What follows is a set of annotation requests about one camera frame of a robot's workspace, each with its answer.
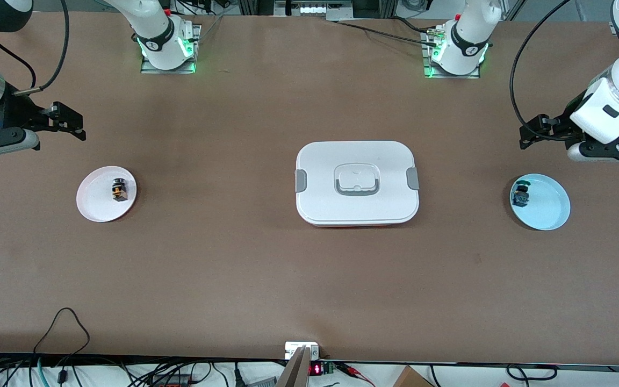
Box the white lunch box grey clips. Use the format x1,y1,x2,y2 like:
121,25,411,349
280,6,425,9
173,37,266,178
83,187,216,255
294,141,420,227

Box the brown cardboard box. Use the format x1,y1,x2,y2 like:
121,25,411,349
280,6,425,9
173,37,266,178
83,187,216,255
393,365,434,387

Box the light blue round plate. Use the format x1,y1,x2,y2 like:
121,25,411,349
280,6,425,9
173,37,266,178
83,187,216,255
509,173,571,231

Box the pink round plate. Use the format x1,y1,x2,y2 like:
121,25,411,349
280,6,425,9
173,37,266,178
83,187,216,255
76,166,138,223

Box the red clip lead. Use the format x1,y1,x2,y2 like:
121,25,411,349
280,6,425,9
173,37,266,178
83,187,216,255
341,363,376,387

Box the grey aluminium beam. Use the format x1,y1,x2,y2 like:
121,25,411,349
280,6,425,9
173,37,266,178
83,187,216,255
276,346,311,387

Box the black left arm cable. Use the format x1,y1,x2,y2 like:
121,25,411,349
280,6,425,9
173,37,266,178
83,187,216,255
510,0,573,141

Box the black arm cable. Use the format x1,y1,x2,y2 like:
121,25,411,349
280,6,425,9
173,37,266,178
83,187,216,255
510,0,573,141
0,0,70,96

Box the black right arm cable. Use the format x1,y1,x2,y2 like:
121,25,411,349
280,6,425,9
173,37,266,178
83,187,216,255
0,0,70,96

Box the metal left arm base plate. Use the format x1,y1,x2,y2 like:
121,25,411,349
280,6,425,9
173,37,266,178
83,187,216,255
421,30,481,80

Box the thin black looped cable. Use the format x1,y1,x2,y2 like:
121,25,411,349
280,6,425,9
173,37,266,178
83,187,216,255
33,307,91,371

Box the long black table cable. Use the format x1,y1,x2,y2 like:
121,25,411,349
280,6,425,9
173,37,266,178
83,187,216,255
334,20,439,46

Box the black coiled cable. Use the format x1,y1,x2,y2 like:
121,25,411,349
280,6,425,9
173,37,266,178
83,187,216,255
506,364,558,381

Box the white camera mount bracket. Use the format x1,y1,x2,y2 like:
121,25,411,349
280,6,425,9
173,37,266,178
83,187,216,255
285,342,320,360

